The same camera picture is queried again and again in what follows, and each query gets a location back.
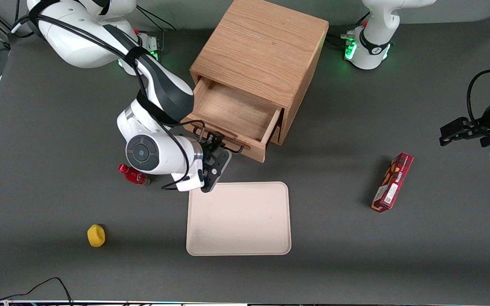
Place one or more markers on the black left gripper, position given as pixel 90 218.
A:
pixel 480 129

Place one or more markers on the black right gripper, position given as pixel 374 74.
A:
pixel 209 147

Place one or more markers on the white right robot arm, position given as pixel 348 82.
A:
pixel 79 42

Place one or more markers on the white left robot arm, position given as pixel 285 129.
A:
pixel 374 38

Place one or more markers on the wooden drawer cabinet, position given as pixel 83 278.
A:
pixel 262 46

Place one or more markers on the red snack box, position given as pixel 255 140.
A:
pixel 391 182

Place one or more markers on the cream rectangular tray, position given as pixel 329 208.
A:
pixel 238 219

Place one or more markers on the red plastic bottle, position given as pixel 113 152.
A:
pixel 136 176

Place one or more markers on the yellow toy fruit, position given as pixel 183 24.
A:
pixel 96 236

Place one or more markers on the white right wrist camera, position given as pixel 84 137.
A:
pixel 189 180

